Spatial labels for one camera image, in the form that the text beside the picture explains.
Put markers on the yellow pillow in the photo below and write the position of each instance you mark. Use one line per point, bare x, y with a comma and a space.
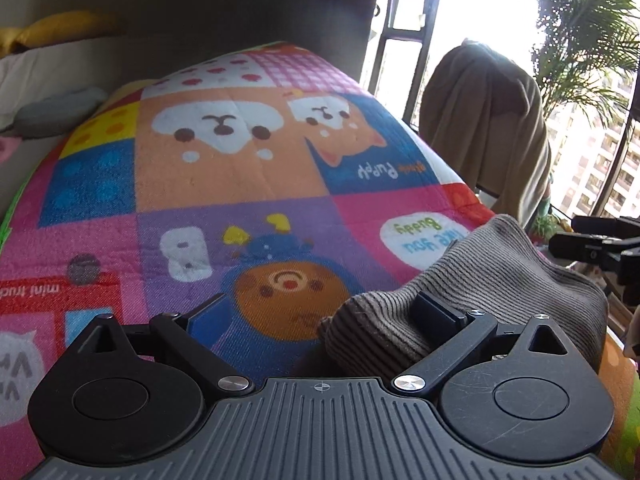
55, 32

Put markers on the colourful cartoon printed blanket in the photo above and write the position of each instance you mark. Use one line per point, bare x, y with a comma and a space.
225, 175

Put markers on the beige cloth on chair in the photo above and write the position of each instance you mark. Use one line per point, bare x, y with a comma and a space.
485, 120

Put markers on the grey cushion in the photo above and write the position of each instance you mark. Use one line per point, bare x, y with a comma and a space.
60, 112

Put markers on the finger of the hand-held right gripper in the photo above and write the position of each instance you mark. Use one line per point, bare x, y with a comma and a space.
600, 225
580, 252

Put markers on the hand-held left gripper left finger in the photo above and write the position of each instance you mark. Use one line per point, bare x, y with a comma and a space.
200, 317

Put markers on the green palm plant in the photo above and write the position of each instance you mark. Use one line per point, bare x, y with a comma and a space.
585, 35

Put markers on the striped grey shirt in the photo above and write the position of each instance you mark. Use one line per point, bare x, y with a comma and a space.
500, 270

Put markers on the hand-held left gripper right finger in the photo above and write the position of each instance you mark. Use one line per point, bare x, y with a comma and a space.
435, 310

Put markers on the white pillow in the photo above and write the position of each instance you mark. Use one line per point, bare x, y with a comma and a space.
45, 72

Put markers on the black window frame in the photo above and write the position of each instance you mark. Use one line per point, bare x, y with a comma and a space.
400, 35

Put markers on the pink crumpled cloth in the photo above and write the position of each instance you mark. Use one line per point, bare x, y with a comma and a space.
7, 149

